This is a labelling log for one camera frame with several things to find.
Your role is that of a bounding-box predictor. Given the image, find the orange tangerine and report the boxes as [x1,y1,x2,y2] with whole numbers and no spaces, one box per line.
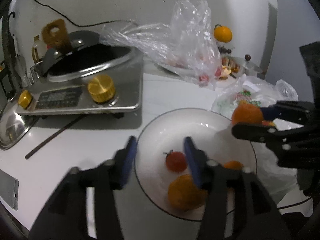
[168,174,207,212]
[231,100,264,126]
[223,160,244,170]

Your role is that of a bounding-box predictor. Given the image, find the white printed plastic bag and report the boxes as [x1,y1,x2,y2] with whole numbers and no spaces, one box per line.
[211,74,298,203]

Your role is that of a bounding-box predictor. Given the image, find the white round plate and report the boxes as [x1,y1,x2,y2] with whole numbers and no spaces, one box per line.
[135,108,258,222]

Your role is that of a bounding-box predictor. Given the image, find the small steel pot with lid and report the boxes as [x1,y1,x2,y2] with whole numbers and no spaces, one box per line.
[224,54,263,77]

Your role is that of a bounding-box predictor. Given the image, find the orange peel pile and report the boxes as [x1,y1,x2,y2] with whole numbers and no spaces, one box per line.
[219,56,240,80]

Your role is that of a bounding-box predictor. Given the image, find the black chopstick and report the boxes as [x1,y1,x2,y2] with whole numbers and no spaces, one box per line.
[25,116,85,160]

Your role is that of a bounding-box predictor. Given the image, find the dark grapes in tray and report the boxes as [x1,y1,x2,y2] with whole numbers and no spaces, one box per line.
[218,46,232,54]

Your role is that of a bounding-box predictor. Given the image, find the yellow orange on stand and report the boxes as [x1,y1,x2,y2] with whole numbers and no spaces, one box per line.
[213,24,233,43]

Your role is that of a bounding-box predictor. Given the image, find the steel lid on counter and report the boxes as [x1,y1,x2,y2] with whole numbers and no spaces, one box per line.
[0,100,39,151]

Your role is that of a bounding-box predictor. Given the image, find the clear plastic bag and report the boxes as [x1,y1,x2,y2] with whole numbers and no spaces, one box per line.
[100,0,222,90]

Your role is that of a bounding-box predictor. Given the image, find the steel induction cooker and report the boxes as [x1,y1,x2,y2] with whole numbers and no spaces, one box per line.
[17,47,143,116]

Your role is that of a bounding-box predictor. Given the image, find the yellow oil bottle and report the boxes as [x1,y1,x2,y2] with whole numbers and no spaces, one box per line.
[31,35,47,64]

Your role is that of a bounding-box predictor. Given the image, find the black wok with handle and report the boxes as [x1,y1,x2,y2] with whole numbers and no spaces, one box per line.
[38,19,134,77]

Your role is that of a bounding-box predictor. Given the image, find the black power cable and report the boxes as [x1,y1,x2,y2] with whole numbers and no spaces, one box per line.
[32,0,136,28]

